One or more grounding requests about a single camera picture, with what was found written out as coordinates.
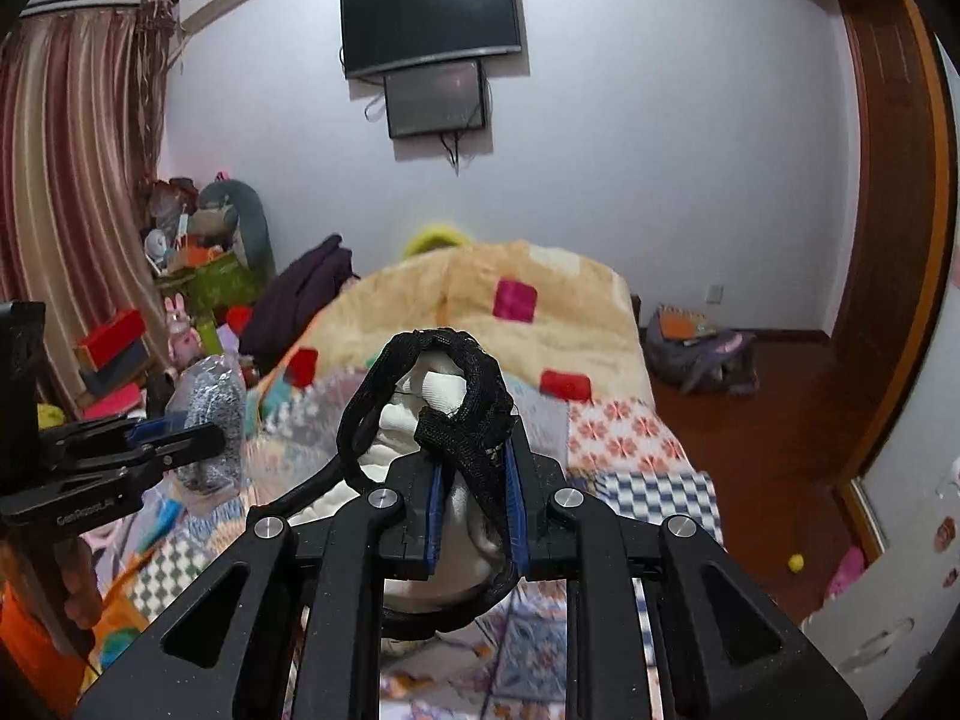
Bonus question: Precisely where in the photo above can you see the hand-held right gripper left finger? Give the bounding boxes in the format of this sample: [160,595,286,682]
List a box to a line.
[75,456,445,720]

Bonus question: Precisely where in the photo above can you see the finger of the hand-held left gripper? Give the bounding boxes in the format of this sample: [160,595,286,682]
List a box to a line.
[41,414,192,458]
[67,426,227,492]

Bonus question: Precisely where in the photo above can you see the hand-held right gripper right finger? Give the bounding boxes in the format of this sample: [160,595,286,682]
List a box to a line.
[506,439,865,720]

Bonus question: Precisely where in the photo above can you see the clear plastic bottle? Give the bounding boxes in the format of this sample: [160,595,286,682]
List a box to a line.
[165,355,247,497]

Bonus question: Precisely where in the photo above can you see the white garment with black mesh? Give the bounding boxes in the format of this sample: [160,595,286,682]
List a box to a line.
[283,328,520,642]

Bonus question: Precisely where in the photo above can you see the person's left forearm orange sleeve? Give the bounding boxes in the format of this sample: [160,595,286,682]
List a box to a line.
[0,540,85,718]

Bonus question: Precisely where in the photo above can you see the person's left hand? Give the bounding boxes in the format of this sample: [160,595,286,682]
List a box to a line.
[58,540,104,635]

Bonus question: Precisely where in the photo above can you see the dark grey box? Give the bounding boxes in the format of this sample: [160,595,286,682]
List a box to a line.
[79,343,152,395]

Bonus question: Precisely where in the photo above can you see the pink rabbit toy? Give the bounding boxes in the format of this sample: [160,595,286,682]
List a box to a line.
[163,293,203,370]

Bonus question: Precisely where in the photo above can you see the red box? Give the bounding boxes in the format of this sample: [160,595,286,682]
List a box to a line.
[76,307,148,365]

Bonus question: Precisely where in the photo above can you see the green cardboard box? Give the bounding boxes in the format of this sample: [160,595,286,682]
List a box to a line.
[155,250,261,317]

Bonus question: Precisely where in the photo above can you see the dark purple coat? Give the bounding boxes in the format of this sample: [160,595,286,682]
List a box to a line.
[238,234,355,370]

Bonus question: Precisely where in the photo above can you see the striped red beige curtain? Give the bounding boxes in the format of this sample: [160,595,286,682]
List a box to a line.
[0,0,179,421]

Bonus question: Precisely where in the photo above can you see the beige fleece blanket red squares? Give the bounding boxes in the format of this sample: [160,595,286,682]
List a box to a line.
[251,240,655,485]

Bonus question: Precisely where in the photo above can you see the grey long plush toy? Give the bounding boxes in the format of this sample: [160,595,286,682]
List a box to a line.
[195,174,278,280]

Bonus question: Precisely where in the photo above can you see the grey purple backpack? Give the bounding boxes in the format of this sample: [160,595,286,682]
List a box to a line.
[643,305,760,397]

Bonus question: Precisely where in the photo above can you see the yellow green plush toy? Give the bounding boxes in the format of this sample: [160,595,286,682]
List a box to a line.
[403,220,475,260]

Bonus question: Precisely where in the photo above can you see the white cabinet door with stickers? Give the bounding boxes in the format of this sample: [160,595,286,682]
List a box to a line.
[799,255,960,720]

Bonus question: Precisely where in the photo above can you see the brown wooden door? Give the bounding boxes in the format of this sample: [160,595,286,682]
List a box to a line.
[825,0,957,492]

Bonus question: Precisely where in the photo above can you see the black hanging cable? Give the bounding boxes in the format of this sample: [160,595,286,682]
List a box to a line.
[441,129,472,175]

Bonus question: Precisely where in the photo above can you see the small black wall monitor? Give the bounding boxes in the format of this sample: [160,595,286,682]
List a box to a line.
[383,60,489,140]

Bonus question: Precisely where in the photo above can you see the black wall television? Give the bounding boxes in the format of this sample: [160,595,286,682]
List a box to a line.
[340,0,524,81]

